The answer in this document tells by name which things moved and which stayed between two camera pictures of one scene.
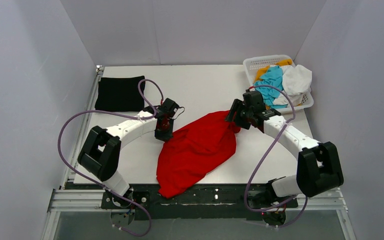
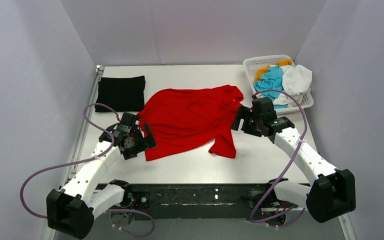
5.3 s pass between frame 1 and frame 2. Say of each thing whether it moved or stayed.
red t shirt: moved
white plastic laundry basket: stayed
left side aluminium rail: stayed
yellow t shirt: stayed
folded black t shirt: stayed
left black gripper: moved
